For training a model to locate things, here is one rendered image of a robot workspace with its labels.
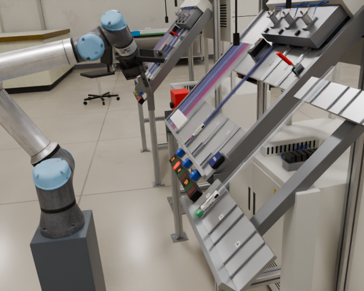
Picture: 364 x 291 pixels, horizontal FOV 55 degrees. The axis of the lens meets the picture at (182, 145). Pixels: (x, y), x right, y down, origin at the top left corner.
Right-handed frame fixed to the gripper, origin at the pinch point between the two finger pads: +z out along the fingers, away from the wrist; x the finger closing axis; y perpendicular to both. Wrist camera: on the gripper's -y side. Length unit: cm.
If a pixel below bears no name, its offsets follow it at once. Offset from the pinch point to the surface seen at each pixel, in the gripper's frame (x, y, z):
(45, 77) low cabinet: -369, 259, 317
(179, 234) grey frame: 38, 16, 88
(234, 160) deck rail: 47, -24, -6
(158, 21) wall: -622, 58, 479
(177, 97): -31, -3, 53
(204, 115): 13.7, -17.5, 13.4
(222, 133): 31.7, -22.8, 0.7
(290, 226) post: 74, -33, -18
